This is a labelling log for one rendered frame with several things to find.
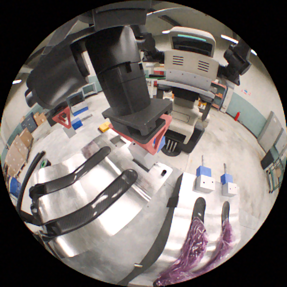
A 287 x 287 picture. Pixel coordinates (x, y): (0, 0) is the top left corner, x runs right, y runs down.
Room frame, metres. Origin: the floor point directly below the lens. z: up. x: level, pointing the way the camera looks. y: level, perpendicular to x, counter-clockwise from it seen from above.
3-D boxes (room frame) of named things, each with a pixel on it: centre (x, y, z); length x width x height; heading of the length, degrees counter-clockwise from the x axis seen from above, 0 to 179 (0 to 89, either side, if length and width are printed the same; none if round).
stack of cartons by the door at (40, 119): (2.84, 6.41, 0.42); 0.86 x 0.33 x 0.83; 131
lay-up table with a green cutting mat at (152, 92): (4.36, 0.15, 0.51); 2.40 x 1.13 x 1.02; 45
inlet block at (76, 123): (0.25, 0.26, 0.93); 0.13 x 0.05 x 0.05; 138
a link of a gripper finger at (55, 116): (0.21, 0.28, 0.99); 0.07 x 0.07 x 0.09; 48
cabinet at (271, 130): (0.74, -6.07, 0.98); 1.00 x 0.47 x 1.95; 41
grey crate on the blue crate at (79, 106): (2.54, 2.33, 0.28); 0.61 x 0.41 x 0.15; 131
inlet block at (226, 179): (0.04, -0.29, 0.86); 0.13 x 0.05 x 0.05; 156
